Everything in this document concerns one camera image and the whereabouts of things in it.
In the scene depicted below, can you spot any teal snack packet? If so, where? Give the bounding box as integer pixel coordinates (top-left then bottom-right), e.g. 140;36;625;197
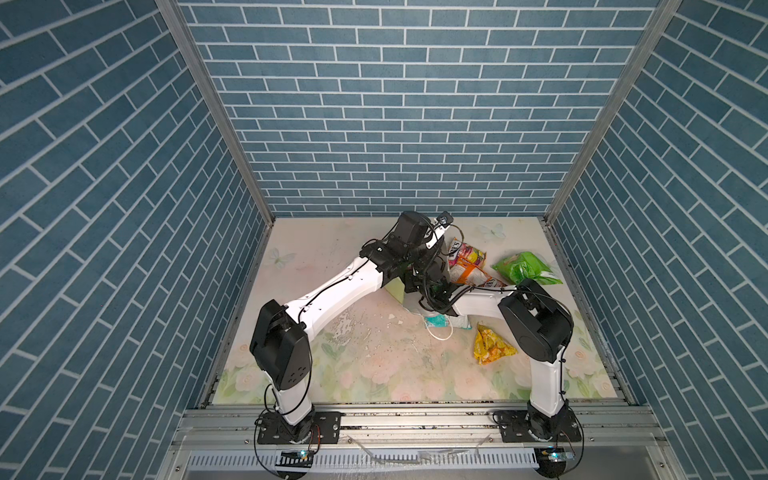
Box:
424;314;472;330

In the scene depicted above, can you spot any colourful paper gift bag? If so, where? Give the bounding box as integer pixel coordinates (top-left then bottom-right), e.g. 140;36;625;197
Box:
385;240;471;341

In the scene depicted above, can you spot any orange white snack packet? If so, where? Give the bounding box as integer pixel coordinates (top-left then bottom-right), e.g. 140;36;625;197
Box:
448;262;494;287

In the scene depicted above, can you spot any yellow snack packet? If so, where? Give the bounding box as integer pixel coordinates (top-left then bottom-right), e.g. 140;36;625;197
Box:
473;324;518;365

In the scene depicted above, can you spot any green snack packet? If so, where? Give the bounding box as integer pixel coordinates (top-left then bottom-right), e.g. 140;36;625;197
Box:
492;251;563;285

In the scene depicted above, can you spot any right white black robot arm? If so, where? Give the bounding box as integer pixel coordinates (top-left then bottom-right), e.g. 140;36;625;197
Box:
403;273;574;441

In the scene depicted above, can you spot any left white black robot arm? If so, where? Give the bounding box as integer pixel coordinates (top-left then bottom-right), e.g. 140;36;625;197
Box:
249;211;454;427

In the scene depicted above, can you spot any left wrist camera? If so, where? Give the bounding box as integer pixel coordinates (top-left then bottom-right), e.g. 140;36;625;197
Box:
426;211;454;248

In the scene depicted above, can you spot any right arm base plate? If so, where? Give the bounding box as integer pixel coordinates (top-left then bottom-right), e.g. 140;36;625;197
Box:
491;407;583;443

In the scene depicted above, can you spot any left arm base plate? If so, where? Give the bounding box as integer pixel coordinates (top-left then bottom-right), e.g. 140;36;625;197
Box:
256;411;342;446

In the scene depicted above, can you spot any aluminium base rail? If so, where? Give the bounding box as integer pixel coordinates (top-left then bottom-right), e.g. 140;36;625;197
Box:
159;401;683;479

